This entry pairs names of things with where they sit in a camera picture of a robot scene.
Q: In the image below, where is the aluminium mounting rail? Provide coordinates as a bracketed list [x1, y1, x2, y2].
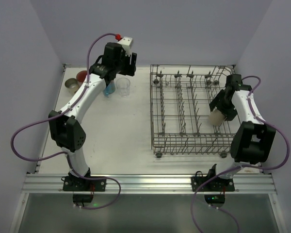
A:
[21, 174, 276, 194]

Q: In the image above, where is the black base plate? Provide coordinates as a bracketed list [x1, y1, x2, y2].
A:
[61, 176, 107, 192]
[191, 171, 235, 192]

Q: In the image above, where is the blue butterfly mug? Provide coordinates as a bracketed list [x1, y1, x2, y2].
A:
[103, 81, 116, 97]

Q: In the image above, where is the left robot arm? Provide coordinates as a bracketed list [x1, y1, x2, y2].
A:
[48, 37, 137, 181]

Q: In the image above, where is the cream and brown cup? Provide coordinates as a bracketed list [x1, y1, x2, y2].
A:
[65, 78, 80, 95]

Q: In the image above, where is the grey wire dish rack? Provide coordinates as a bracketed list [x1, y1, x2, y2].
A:
[149, 64, 240, 158]

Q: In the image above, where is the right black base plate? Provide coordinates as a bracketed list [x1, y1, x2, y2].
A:
[191, 171, 235, 192]

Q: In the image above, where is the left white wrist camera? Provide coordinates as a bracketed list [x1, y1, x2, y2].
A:
[117, 36, 134, 57]

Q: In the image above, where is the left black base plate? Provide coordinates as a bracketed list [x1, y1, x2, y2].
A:
[61, 176, 107, 192]

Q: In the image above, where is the clear drinking glass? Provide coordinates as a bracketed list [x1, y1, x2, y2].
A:
[115, 78, 130, 97]

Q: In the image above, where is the pink patterned mug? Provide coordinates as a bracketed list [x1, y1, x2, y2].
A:
[76, 70, 87, 83]

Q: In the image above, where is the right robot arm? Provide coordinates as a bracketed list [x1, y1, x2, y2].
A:
[207, 74, 276, 182]

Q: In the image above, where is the beige plastic cup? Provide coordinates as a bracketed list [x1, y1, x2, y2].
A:
[208, 109, 226, 126]

